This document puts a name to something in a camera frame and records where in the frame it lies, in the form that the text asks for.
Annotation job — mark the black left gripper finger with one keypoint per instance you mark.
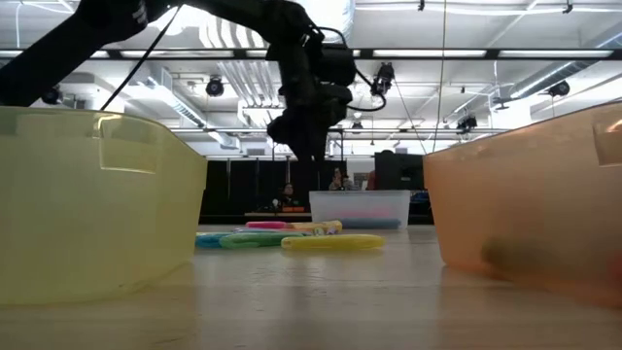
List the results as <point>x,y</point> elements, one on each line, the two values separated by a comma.
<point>308,165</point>

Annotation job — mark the blue highlighter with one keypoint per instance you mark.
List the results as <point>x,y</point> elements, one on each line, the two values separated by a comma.
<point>369,223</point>
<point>209,240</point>

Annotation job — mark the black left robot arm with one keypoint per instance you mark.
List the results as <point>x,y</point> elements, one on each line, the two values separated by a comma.
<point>48,58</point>

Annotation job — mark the person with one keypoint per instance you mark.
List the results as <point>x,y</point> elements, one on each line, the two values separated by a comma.
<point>372,180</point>
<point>340,179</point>
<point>288,194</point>

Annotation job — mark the clear plastic bin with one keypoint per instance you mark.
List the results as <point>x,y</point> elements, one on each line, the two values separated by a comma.
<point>359,201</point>

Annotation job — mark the black partition curtain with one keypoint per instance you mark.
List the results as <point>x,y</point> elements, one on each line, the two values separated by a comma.
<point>243,189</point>

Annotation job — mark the black ceiling spotlight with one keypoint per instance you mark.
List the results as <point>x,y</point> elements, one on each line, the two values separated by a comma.
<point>215,87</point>
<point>559,88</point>
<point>382,80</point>
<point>466,123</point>
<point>52,98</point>

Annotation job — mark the green highlighter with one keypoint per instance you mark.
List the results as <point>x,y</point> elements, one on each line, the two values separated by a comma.
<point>262,240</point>

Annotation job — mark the black monitor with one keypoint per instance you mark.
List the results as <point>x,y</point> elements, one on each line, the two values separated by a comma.
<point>398,172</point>

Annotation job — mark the yellow plastic bin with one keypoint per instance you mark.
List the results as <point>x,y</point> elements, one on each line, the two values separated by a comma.
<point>97,209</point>

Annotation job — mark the orange plastic bin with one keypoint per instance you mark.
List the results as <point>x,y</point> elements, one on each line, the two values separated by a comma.
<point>534,194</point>

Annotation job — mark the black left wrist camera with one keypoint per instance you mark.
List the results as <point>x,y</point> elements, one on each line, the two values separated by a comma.
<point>338,65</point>

